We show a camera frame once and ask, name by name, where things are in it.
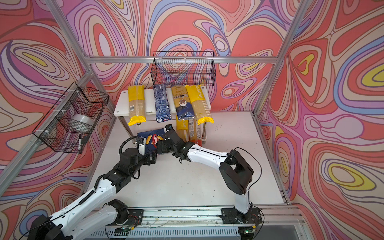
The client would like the blue Barilla pasta box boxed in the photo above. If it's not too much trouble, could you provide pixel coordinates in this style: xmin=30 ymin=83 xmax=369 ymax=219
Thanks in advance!
xmin=137 ymin=128 xmax=166 ymax=154

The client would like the red spaghetti bag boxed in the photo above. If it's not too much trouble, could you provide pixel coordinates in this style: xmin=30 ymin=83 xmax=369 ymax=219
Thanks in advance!
xmin=189 ymin=119 xmax=202 ymax=146

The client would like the blue spaghetti box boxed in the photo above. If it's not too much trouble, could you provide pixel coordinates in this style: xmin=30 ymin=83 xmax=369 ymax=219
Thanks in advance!
xmin=154 ymin=84 xmax=172 ymax=123

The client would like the dark blue spaghetti bag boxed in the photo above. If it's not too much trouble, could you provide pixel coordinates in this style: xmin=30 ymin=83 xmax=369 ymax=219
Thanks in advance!
xmin=171 ymin=86 xmax=195 ymax=121

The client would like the yellow spaghetti bag long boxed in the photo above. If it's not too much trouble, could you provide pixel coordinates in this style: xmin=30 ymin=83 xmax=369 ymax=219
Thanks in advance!
xmin=128 ymin=86 xmax=147 ymax=126

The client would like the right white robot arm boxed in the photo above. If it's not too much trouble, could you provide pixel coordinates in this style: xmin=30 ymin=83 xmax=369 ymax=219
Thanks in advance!
xmin=157 ymin=130 xmax=254 ymax=215

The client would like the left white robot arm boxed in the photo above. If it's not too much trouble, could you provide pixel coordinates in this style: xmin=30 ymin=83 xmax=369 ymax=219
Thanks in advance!
xmin=27 ymin=147 xmax=157 ymax=240

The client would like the white shelf with metal legs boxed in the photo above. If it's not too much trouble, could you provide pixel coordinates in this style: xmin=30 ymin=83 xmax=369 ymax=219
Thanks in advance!
xmin=113 ymin=86 xmax=211 ymax=143

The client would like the black marker pen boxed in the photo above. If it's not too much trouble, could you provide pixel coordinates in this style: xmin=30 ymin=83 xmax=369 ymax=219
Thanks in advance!
xmin=78 ymin=134 xmax=82 ymax=153

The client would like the silver tape roll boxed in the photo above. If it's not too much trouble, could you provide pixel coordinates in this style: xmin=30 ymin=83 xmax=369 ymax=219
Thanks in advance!
xmin=72 ymin=114 xmax=94 ymax=126

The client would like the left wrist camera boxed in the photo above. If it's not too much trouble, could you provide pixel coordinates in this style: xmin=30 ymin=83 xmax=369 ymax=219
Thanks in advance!
xmin=137 ymin=143 xmax=146 ymax=156

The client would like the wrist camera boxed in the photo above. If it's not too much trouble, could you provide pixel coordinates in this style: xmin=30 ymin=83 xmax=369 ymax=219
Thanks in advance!
xmin=165 ymin=124 xmax=174 ymax=131
xmin=137 ymin=143 xmax=146 ymax=156

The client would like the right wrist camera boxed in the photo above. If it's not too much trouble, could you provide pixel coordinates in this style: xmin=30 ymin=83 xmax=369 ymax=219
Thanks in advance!
xmin=165 ymin=124 xmax=174 ymax=131

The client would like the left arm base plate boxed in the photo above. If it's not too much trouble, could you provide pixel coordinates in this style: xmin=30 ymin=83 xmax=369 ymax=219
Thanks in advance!
xmin=115 ymin=209 xmax=144 ymax=227

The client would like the black wire basket left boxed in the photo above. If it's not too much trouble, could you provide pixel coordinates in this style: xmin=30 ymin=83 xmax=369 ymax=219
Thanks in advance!
xmin=33 ymin=83 xmax=109 ymax=154

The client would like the black wire basket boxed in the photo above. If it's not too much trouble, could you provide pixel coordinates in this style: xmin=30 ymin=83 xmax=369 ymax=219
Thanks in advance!
xmin=151 ymin=51 xmax=217 ymax=86
xmin=33 ymin=83 xmax=109 ymax=154

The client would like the black wire basket back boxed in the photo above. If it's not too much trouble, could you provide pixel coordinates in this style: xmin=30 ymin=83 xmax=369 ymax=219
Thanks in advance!
xmin=151 ymin=51 xmax=217 ymax=86

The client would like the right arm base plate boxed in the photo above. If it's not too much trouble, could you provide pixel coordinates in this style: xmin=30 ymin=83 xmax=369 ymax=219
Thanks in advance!
xmin=219 ymin=207 xmax=263 ymax=226

